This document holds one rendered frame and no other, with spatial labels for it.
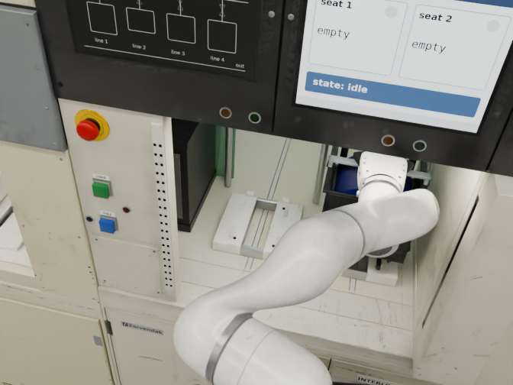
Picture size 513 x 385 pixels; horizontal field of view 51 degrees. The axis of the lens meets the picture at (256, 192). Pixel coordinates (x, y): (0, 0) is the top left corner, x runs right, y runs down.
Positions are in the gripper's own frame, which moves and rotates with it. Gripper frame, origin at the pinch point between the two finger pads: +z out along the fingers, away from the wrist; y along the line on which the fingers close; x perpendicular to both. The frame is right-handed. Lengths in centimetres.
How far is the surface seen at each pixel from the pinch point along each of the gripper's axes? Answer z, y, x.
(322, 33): -30, -15, 38
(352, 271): -10.2, -0.7, -31.9
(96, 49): -30, -52, 29
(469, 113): -29.9, 8.0, 28.8
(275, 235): -3.7, -22.1, -31.5
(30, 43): -31, -63, 29
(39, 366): -31, -86, -80
